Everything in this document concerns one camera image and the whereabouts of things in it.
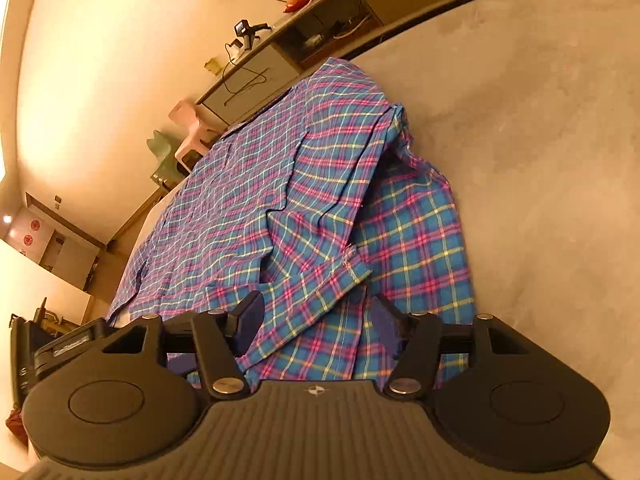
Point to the blue pink plaid shirt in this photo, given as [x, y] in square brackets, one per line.
[300, 185]

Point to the pink plastic child chair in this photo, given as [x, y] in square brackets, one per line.
[192, 120]

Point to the wooden door with red stickers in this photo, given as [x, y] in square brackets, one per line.
[55, 247]

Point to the white power strip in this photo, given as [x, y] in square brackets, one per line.
[235, 49]

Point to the green plastic child chair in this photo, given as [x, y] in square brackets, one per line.
[167, 157]

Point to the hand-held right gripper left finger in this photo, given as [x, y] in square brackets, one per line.
[248, 317]

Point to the long grey television cabinet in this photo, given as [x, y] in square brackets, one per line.
[286, 72]

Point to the black pistol-grip device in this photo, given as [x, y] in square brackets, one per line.
[250, 32]

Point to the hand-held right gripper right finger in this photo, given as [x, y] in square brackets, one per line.
[386, 327]

